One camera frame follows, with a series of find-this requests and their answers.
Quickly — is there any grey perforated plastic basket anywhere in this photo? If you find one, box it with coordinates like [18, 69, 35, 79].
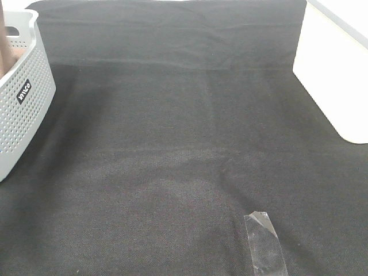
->
[1, 9, 56, 179]

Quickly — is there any brown microfiber towel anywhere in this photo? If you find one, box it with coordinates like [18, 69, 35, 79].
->
[0, 3, 18, 78]

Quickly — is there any white plastic storage bin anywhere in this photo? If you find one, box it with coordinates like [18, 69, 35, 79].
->
[293, 1, 367, 144]

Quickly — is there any black fabric table cover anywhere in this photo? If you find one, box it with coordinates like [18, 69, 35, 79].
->
[1, 1, 367, 275]

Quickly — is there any clear adhesive tape strip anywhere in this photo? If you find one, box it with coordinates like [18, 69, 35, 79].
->
[244, 211, 289, 276]

